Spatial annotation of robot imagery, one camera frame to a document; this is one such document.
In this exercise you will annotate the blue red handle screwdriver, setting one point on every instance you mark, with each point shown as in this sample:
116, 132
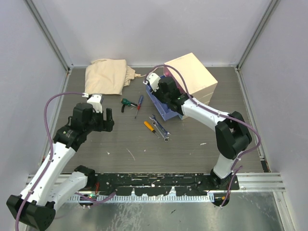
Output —
139, 104

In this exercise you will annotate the green handle screwdriver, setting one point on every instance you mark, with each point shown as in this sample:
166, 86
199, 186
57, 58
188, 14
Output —
125, 102

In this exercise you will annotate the pastel mini drawer chest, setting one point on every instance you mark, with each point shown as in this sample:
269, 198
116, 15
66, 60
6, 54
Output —
199, 81

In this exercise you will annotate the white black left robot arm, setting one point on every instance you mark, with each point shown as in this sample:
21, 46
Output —
36, 205

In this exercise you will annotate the silver combination wrench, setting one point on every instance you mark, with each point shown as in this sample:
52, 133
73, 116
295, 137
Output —
156, 121

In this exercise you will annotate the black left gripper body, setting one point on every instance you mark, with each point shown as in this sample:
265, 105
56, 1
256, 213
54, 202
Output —
97, 123

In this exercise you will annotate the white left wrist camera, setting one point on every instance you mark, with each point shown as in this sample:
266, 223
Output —
95, 100

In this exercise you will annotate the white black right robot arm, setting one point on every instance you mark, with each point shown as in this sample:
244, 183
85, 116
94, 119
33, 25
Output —
232, 136

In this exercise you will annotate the silver ratchet wrench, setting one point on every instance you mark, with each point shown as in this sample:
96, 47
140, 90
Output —
164, 136

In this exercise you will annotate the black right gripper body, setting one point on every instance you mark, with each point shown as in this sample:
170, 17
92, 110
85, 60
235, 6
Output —
163, 98

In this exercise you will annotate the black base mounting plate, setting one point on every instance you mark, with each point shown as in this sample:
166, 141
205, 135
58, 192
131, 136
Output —
190, 184

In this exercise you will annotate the aluminium frame rail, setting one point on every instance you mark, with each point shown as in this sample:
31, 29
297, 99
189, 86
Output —
260, 182

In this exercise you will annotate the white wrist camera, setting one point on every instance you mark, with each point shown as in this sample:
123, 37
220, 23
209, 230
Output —
95, 100
152, 80

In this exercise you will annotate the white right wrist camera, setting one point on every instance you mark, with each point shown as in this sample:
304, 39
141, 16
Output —
152, 80

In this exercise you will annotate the beige folded cloth bag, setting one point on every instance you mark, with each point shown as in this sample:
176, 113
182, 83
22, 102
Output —
108, 76

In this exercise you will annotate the orange handle screwdriver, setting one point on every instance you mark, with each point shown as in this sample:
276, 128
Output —
147, 124

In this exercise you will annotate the light blue cable duct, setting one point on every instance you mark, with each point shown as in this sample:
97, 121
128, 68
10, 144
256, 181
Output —
171, 198

